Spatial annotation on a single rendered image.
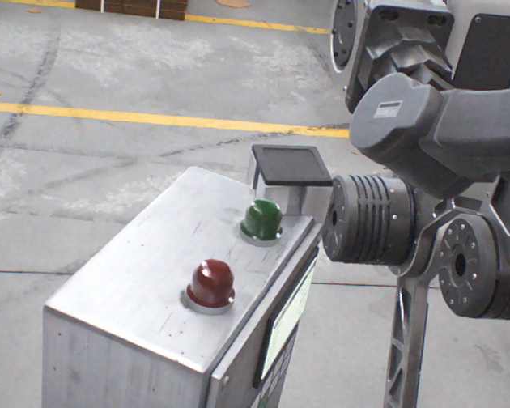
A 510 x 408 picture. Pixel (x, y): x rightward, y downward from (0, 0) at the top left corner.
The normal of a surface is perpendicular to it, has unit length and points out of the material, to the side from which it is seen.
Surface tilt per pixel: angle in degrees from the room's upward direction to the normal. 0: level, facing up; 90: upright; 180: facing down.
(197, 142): 0
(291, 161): 0
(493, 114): 58
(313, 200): 90
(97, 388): 90
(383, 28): 90
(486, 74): 90
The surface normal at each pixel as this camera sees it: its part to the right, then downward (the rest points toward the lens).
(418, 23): 0.13, 0.57
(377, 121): -0.78, -0.44
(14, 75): 0.15, -0.82
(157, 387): -0.39, 0.46
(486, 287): 0.16, 0.37
